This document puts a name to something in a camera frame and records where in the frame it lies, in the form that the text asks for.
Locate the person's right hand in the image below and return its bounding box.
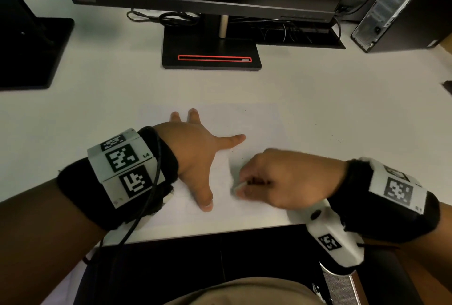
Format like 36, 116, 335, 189
234, 148, 348, 210

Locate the person's left hand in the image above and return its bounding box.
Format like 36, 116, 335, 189
153, 108, 247, 213

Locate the white paper sheet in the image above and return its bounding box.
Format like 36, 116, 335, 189
137, 103, 294, 224

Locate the person's left forearm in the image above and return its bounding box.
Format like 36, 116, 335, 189
0, 177, 106, 305

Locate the person's khaki clothing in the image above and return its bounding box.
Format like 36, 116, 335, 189
166, 276, 325, 305

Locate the white single-marker block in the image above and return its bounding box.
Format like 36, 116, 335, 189
367, 157, 430, 214

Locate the white three-marker block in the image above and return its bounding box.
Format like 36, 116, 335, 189
87, 128, 167, 209

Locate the black monitor stand red slot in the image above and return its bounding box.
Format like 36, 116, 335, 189
161, 13, 263, 71

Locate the round metal bin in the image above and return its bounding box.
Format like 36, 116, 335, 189
317, 244, 414, 305

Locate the black desktop computer tower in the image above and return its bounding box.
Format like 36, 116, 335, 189
350, 0, 452, 54

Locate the brown cardboard box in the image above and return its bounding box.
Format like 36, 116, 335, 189
437, 32, 452, 56

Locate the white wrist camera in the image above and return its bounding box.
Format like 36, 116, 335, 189
305, 199, 365, 267

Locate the coiled black cable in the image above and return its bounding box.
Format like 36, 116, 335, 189
126, 10, 200, 27

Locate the black plug with cable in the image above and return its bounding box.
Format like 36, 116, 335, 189
335, 0, 364, 16

